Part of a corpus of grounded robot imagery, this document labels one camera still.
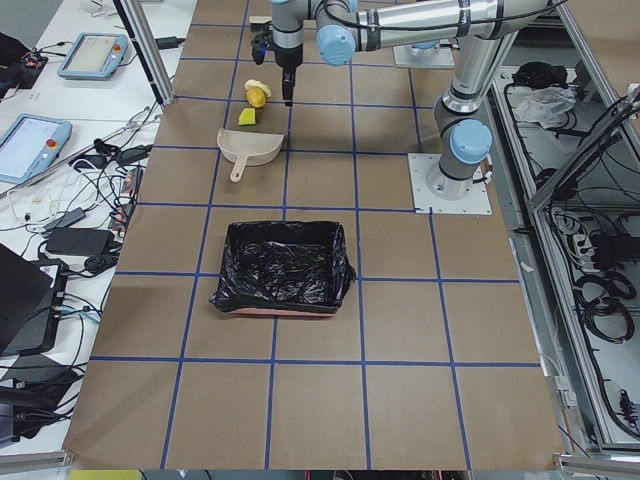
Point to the blue teach pendant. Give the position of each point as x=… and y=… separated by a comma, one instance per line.
x=94, y=56
x=30, y=145

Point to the brown potato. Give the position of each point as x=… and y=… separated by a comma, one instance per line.
x=256, y=97

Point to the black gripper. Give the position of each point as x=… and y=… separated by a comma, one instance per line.
x=288, y=58

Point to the black laptop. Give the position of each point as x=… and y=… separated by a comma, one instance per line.
x=31, y=293

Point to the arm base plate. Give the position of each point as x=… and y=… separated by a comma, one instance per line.
x=429, y=55
x=434, y=193

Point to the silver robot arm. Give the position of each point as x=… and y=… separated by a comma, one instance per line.
x=470, y=38

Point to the black power brick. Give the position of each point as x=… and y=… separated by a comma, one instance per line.
x=79, y=241

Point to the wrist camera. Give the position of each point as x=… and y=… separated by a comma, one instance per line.
x=261, y=45

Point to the black bag lined bin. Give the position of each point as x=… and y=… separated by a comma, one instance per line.
x=284, y=268

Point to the aluminium frame post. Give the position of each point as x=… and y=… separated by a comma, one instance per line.
x=135, y=22

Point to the yellow green sponge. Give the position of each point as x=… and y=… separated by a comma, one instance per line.
x=247, y=117

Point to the beige hand brush black bristles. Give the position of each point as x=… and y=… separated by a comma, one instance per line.
x=259, y=20

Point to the lower blue teach pendant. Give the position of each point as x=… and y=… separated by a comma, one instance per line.
x=30, y=145

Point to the upper blue teach pendant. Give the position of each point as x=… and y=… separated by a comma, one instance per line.
x=94, y=56

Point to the white crumpled cloth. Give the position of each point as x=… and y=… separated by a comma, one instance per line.
x=548, y=107

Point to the beige plastic dustpan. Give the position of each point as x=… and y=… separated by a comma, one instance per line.
x=243, y=148

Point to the twisted bread roll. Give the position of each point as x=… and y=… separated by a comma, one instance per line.
x=256, y=84

